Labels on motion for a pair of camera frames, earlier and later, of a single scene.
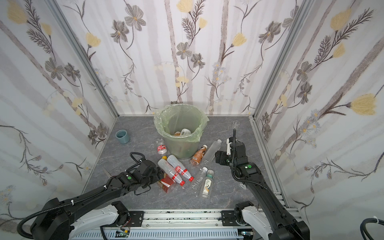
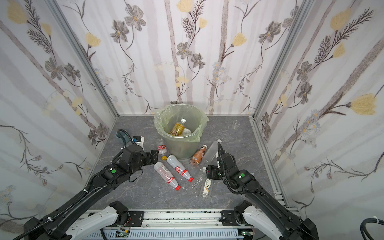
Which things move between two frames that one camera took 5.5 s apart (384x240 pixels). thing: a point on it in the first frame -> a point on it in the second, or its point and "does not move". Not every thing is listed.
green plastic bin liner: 172,118 does not move
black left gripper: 156,173 -> 151,156
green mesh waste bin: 181,125 does not move
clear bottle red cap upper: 178,168 does not move
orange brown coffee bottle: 197,157 does not move
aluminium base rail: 166,224 does not move
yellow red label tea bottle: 166,182 -> 178,128
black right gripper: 233,144 -> 223,163
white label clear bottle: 185,132 does not move
